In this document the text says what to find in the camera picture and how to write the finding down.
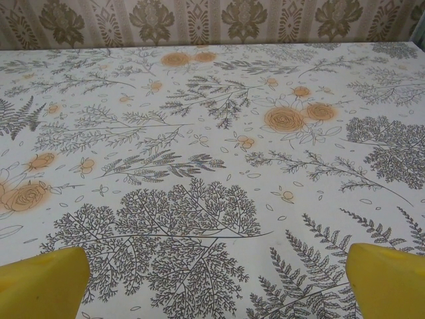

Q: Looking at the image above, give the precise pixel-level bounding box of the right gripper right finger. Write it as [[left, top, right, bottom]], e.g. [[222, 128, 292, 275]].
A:
[[347, 242, 425, 319]]

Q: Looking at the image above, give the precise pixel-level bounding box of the aluminium frame post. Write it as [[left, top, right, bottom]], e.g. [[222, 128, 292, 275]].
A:
[[408, 0, 425, 51]]

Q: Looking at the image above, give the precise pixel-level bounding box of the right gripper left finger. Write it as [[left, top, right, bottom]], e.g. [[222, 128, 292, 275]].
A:
[[0, 246, 90, 319]]

